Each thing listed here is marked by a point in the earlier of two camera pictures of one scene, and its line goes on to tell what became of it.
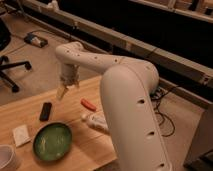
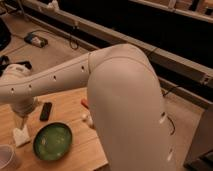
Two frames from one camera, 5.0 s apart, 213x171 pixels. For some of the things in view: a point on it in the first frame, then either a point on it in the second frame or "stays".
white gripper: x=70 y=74 → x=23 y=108
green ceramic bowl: x=52 y=141 stays
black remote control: x=44 y=115 stays
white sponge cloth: x=20 y=135 stays
